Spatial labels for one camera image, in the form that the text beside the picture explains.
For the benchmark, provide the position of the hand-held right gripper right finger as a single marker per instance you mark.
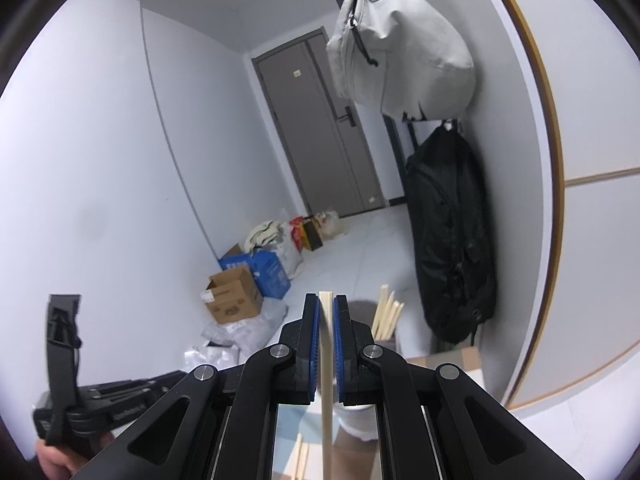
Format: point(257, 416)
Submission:
point(340, 350)

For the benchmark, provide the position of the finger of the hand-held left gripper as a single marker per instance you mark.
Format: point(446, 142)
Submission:
point(130, 390)

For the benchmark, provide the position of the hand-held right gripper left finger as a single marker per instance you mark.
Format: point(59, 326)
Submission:
point(314, 350)

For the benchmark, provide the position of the translucent plastic utensil holder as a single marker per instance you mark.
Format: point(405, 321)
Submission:
point(360, 422)

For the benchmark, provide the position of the person's left hand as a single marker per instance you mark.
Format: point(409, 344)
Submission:
point(57, 462)

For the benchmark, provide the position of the crumpled clear plastic bags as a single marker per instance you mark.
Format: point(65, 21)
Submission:
point(245, 332)

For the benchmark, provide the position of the checkered blue brown tablecloth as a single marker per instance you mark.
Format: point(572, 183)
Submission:
point(305, 425)

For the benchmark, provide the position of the blue cardboard box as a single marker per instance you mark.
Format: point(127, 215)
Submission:
point(272, 272)

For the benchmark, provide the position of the white stuffed bag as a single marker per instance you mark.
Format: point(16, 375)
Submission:
point(290, 255)

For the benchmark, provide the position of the brown cardboard box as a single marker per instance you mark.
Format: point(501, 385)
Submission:
point(232, 295)

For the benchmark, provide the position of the black small box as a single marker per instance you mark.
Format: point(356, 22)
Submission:
point(312, 234)

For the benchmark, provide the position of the beige plastic bag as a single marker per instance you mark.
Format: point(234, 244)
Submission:
point(331, 225)

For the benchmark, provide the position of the black hanging backpack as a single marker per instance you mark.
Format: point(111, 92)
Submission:
point(450, 240)

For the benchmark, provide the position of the grey door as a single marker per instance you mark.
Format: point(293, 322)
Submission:
point(320, 135)

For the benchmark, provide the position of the grey hanging bag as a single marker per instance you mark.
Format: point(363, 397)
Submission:
point(410, 55)

